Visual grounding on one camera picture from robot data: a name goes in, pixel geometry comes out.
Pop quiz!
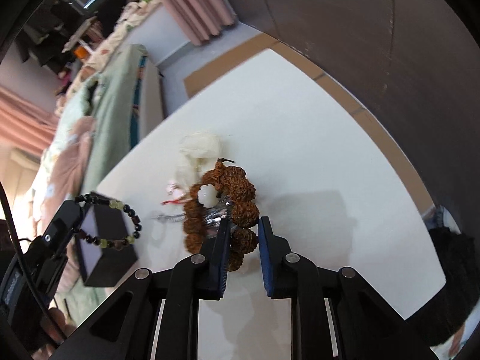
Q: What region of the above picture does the left hand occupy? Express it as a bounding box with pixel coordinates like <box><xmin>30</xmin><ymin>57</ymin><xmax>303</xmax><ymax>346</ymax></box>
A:
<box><xmin>32</xmin><ymin>307</ymin><xmax>77</xmax><ymax>360</ymax></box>

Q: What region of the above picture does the floral window-seat cushion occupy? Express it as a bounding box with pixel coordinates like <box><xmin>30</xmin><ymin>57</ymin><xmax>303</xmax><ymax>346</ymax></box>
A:
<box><xmin>55</xmin><ymin>0</ymin><xmax>162</xmax><ymax>116</ymax></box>

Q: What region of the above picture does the silver butterfly pendant chain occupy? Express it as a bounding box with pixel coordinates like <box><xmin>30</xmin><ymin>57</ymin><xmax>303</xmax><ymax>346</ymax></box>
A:
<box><xmin>149</xmin><ymin>184</ymin><xmax>232</xmax><ymax>238</ymax></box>

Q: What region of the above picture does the pink duck-pattern blanket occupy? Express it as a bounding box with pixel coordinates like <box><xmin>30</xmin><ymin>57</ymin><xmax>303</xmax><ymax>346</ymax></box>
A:
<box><xmin>31</xmin><ymin>115</ymin><xmax>97</xmax><ymax>293</ymax></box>

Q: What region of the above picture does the green bed mattress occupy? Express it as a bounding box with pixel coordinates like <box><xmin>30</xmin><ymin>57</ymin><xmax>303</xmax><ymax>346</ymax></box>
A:
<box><xmin>55</xmin><ymin>45</ymin><xmax>147</xmax><ymax>326</ymax></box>

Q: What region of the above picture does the pink curtain by wall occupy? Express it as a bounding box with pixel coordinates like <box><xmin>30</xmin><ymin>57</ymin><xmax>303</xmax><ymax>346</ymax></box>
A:
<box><xmin>161</xmin><ymin>0</ymin><xmax>237</xmax><ymax>46</ymax></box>

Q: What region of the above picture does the black white-lined jewelry box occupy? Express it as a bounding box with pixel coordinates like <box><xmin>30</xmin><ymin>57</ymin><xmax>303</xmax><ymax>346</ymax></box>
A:
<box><xmin>75</xmin><ymin>192</ymin><xmax>137</xmax><ymax>288</ymax></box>

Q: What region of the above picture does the white bed frame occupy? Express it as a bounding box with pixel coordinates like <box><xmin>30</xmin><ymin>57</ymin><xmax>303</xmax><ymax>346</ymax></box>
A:
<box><xmin>138</xmin><ymin>58</ymin><xmax>164</xmax><ymax>141</ymax></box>

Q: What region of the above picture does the flattened cardboard sheet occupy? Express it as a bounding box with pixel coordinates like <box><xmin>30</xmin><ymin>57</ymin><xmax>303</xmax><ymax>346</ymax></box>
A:
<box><xmin>184</xmin><ymin>33</ymin><xmax>435</xmax><ymax>217</ymax></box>

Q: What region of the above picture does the white organza pouch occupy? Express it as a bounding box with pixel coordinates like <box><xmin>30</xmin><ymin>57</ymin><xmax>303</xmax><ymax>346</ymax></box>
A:
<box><xmin>174</xmin><ymin>132</ymin><xmax>222</xmax><ymax>192</ymax></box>

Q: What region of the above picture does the dark bead bracelet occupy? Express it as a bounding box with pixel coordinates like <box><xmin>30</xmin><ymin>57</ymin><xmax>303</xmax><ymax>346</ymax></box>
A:
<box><xmin>73</xmin><ymin>193</ymin><xmax>143</xmax><ymax>251</ymax></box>

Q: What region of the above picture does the red cord charm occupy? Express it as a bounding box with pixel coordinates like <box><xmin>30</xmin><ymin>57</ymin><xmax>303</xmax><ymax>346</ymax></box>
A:
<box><xmin>161</xmin><ymin>189</ymin><xmax>191</xmax><ymax>206</ymax></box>

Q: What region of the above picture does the brown rudraksha bead bracelet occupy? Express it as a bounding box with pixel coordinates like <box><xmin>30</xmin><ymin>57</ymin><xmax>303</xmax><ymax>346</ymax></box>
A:
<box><xmin>182</xmin><ymin>157</ymin><xmax>261</xmax><ymax>272</ymax></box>

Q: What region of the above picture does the pink curtain left side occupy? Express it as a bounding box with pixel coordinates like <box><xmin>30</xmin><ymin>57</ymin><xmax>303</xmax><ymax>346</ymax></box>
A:
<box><xmin>0</xmin><ymin>87</ymin><xmax>59</xmax><ymax>158</ymax></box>

